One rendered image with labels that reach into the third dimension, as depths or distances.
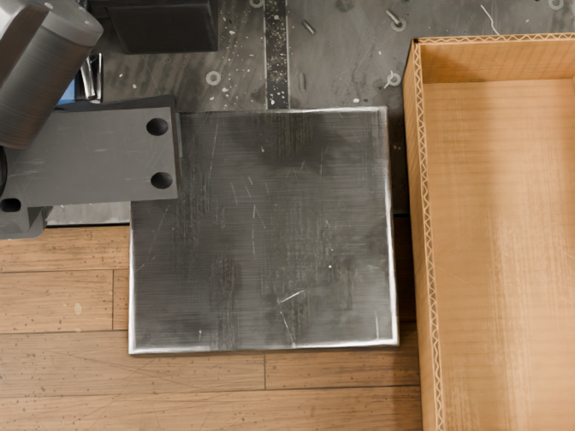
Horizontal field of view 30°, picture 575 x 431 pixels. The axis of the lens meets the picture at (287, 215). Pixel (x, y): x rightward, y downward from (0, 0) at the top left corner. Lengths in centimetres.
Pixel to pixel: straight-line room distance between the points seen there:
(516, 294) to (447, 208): 7
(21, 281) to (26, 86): 31
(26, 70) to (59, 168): 8
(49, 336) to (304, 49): 26
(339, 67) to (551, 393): 26
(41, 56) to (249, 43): 34
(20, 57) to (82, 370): 32
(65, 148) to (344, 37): 31
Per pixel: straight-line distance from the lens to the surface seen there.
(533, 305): 71
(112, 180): 50
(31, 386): 71
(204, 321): 68
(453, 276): 70
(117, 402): 70
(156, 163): 49
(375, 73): 74
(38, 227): 56
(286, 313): 68
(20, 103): 44
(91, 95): 65
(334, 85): 74
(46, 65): 43
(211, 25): 71
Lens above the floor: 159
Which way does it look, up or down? 75 degrees down
